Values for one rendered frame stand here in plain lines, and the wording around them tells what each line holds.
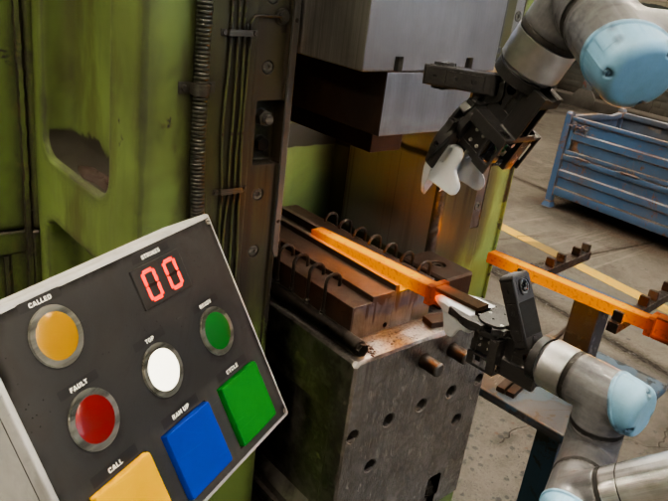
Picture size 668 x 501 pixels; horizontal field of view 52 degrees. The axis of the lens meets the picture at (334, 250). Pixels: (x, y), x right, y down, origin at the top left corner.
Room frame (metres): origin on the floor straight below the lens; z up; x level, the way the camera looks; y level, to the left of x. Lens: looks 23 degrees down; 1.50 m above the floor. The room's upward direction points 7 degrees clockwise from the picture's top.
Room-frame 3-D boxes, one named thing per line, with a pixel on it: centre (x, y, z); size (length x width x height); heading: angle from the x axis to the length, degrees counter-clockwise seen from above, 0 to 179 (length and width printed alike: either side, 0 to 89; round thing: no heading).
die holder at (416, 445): (1.28, -0.01, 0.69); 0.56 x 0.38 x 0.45; 43
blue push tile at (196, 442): (0.59, 0.12, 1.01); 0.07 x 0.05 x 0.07; 158
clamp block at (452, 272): (1.24, -0.21, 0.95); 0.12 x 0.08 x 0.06; 43
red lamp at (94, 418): (0.51, 0.20, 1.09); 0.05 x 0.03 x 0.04; 133
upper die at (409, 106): (1.23, 0.03, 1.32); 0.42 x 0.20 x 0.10; 43
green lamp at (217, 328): (0.70, 0.12, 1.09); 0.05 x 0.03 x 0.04; 133
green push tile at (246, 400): (0.68, 0.08, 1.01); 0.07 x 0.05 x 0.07; 158
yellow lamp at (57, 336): (0.53, 0.24, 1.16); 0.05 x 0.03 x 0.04; 133
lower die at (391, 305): (1.23, 0.03, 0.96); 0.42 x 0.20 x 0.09; 43
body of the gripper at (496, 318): (0.93, -0.29, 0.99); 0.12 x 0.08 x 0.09; 43
